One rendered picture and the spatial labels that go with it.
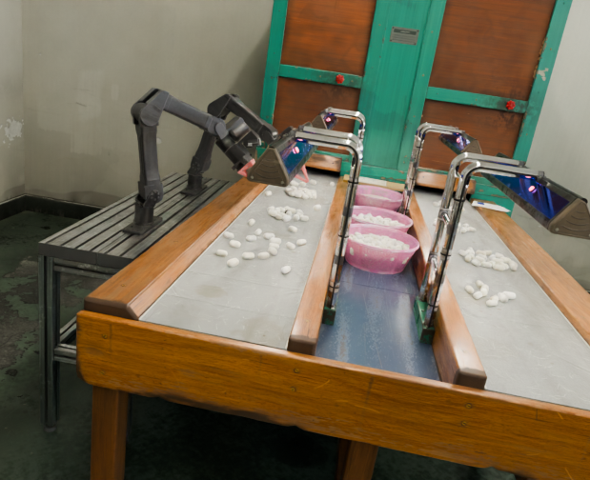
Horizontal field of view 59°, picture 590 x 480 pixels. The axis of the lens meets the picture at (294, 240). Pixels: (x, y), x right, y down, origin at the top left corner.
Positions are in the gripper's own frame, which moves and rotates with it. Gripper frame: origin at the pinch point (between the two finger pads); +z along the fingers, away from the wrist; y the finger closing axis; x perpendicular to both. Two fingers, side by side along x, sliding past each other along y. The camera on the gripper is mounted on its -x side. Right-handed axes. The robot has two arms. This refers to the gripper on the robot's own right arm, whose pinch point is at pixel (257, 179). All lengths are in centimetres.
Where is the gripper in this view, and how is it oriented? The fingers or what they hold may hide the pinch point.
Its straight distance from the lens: 190.0
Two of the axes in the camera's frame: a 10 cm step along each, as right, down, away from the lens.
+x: -7.4, 6.0, 2.9
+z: 6.6, 7.4, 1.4
